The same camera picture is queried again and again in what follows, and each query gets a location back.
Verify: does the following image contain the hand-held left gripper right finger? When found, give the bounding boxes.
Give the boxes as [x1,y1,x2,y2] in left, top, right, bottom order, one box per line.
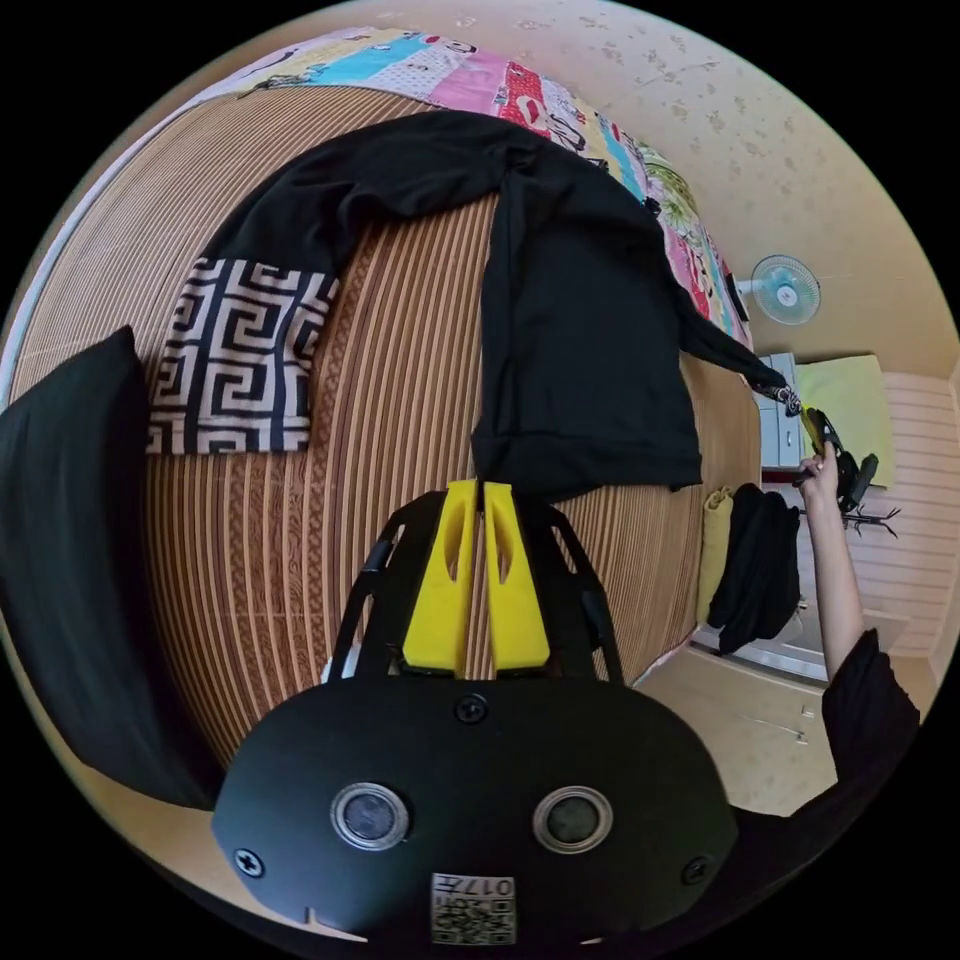
[482,482,550,676]

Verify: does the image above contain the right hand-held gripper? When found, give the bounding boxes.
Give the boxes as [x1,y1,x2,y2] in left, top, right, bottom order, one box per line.
[794,403,864,513]

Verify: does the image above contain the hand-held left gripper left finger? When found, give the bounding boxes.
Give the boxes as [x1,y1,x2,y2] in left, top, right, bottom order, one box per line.
[402,479,479,674]

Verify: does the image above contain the black long sleeve patterned cuffs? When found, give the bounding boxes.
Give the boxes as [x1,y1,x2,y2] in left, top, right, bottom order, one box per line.
[145,110,798,505]

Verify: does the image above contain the person's right forearm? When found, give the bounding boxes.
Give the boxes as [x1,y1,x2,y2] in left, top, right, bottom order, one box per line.
[802,491,869,685]

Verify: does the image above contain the person's right hand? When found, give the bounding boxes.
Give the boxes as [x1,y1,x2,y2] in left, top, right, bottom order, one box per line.
[797,440,839,498]

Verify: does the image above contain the white cupboard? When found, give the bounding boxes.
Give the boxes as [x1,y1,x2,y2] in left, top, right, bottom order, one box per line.
[753,352,808,471]

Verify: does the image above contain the yellow-green curtain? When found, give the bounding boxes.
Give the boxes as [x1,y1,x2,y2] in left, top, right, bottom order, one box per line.
[793,353,898,486]

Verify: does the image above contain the white and blue fan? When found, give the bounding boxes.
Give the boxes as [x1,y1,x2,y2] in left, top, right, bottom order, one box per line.
[737,254,823,328]

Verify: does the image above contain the pile of clothes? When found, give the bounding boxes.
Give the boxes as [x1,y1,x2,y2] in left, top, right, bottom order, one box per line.
[695,482,802,656]

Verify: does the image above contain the bed with woven mat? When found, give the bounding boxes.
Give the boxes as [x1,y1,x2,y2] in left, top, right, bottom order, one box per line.
[0,26,768,778]

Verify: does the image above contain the person's body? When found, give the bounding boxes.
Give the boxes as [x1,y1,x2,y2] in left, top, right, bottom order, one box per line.
[731,628,922,960]

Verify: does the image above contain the black pillow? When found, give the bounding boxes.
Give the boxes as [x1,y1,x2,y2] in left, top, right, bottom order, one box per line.
[0,325,220,813]

